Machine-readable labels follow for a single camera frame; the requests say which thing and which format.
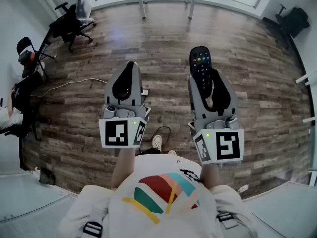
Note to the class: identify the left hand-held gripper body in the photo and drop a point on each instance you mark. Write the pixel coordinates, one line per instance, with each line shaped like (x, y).
(116, 133)

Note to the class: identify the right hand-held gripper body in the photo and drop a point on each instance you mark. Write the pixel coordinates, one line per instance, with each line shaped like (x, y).
(227, 145)

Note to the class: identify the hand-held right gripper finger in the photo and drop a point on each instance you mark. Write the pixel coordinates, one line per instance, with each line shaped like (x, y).
(196, 105)
(229, 95)

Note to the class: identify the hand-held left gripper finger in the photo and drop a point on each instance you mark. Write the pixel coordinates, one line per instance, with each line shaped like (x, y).
(138, 88)
(109, 88)

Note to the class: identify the black remote control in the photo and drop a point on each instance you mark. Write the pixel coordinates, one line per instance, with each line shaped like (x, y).
(201, 68)

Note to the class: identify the person's right forearm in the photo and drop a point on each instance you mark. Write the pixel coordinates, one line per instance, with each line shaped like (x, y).
(210, 177)

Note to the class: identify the person's left forearm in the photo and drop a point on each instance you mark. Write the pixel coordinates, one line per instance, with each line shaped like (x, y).
(122, 167)

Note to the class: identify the white power plug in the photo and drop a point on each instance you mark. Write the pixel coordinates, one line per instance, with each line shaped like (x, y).
(145, 92)

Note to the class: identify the person's white shoe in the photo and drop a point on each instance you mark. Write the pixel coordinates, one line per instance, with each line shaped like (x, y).
(157, 141)
(172, 152)

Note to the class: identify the small white object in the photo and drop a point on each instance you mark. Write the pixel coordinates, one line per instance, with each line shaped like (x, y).
(243, 188)

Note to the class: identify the white table bar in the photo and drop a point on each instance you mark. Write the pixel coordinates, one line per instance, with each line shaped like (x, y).
(307, 76)
(309, 119)

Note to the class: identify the dark grey bundle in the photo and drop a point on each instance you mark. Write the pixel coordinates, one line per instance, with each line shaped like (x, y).
(47, 176)

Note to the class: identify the clear plastic bag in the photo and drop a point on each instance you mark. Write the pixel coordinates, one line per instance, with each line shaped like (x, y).
(83, 7)

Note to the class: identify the white table leg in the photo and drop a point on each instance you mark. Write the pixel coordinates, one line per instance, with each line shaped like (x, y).
(192, 1)
(141, 1)

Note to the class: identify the stack of items on chair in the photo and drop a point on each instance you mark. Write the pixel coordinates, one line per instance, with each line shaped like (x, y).
(26, 57)

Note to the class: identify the white shirt with colourful print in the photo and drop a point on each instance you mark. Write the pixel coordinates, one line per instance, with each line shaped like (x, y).
(158, 214)

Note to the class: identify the black folding chair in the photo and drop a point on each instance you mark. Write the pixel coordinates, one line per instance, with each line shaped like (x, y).
(24, 43)

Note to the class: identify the black office chair with jacket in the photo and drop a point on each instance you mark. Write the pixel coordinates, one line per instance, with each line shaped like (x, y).
(296, 21)

